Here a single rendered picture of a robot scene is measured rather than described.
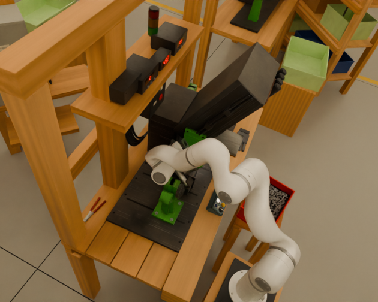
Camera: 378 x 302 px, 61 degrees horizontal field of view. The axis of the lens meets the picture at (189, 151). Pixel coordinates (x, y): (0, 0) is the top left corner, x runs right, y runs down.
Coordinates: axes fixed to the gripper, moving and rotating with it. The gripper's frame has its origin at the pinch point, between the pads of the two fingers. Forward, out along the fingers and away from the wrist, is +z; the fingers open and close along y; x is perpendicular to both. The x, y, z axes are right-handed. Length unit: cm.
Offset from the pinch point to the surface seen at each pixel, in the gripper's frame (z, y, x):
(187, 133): 2.5, 4.0, -5.4
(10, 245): -12, -18, 165
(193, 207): -5.4, -34.3, 10.6
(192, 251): -29, -45, 10
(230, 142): 20.4, -15.9, -16.6
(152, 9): 7, 64, -20
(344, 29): 262, -30, -99
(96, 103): -34, 41, 4
